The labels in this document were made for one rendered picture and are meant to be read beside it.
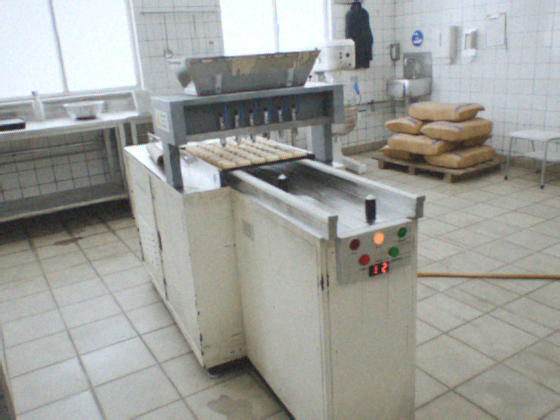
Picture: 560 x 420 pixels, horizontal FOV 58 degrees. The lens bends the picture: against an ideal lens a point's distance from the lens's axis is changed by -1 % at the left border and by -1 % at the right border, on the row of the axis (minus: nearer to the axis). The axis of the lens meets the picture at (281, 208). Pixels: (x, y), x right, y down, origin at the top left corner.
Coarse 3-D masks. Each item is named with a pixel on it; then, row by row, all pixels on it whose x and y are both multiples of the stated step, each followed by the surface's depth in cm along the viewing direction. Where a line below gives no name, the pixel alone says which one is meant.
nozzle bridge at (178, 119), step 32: (160, 96) 203; (192, 96) 192; (224, 96) 186; (256, 96) 192; (288, 96) 207; (320, 96) 213; (160, 128) 199; (192, 128) 192; (256, 128) 198; (288, 128) 205; (320, 128) 223; (320, 160) 228
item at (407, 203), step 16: (304, 160) 203; (320, 176) 191; (336, 176) 181; (352, 176) 173; (352, 192) 173; (368, 192) 164; (384, 192) 156; (400, 192) 151; (400, 208) 151; (416, 208) 144
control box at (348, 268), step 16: (384, 224) 143; (400, 224) 143; (336, 240) 138; (368, 240) 139; (384, 240) 142; (400, 240) 145; (336, 256) 139; (352, 256) 138; (384, 256) 143; (400, 256) 146; (336, 272) 141; (352, 272) 140; (368, 272) 142
